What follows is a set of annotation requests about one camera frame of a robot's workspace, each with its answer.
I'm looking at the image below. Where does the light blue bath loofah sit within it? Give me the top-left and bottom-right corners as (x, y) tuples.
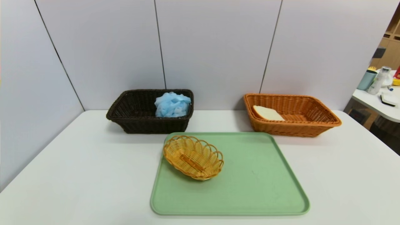
(154, 92), (192, 118)

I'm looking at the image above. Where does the toy bread slice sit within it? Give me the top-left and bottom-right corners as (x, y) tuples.
(252, 105), (285, 121)

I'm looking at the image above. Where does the small round yellow wicker basket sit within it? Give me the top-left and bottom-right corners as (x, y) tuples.
(163, 135), (224, 181)

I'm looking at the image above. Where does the dark brown wicker basket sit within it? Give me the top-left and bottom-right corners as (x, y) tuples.
(106, 89), (194, 134)

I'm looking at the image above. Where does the orange wicker basket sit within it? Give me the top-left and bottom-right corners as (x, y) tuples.
(244, 93), (342, 138)

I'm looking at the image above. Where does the light green plastic tray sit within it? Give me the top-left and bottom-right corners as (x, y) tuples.
(150, 132), (310, 216)

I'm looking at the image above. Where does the teal cup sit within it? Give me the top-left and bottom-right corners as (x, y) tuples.
(357, 66), (378, 91)

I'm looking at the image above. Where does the white side table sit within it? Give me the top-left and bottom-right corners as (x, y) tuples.
(352, 70), (400, 123)

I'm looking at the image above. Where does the clear plastic bottle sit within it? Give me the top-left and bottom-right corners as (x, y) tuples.
(367, 66), (393, 95)

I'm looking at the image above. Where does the black and white flat box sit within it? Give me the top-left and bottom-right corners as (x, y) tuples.
(380, 93), (400, 107)

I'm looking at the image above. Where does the wooden shelf unit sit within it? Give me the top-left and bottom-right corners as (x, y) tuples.
(370, 3), (400, 71)

